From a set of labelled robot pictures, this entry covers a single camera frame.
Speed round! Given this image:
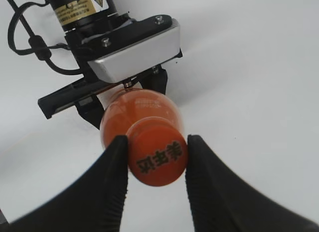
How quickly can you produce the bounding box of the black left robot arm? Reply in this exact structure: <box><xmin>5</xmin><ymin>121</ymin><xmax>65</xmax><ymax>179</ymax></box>
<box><xmin>38</xmin><ymin>0</ymin><xmax>182</xmax><ymax>128</ymax></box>

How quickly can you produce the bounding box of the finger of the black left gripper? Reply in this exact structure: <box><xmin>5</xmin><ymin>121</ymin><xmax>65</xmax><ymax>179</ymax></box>
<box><xmin>75</xmin><ymin>97</ymin><xmax>105</xmax><ymax>129</ymax></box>
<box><xmin>139</xmin><ymin>69</ymin><xmax>167</xmax><ymax>94</ymax></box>

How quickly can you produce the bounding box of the orange soda bottle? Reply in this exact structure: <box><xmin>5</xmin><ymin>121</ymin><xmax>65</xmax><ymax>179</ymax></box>
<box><xmin>100</xmin><ymin>88</ymin><xmax>184</xmax><ymax>148</ymax></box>

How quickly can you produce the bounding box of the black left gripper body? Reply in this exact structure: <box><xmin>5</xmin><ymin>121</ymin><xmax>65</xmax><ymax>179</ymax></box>
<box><xmin>38</xmin><ymin>14</ymin><xmax>182</xmax><ymax>118</ymax></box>

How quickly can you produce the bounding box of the orange bottle cap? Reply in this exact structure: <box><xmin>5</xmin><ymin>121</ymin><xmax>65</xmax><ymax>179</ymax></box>
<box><xmin>128</xmin><ymin>125</ymin><xmax>188</xmax><ymax>187</ymax></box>

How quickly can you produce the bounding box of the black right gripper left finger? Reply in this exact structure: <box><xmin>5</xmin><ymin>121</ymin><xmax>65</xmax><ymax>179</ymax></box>
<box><xmin>8</xmin><ymin>135</ymin><xmax>128</xmax><ymax>232</ymax></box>

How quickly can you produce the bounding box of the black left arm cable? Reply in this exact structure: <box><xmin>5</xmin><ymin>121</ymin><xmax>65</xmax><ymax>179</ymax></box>
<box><xmin>0</xmin><ymin>0</ymin><xmax>85</xmax><ymax>75</ymax></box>

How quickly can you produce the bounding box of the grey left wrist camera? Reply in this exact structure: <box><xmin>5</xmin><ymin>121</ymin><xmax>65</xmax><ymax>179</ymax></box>
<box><xmin>88</xmin><ymin>19</ymin><xmax>180</xmax><ymax>84</ymax></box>

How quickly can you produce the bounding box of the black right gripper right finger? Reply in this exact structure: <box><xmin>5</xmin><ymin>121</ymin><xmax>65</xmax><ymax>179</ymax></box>
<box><xmin>185</xmin><ymin>135</ymin><xmax>319</xmax><ymax>232</ymax></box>

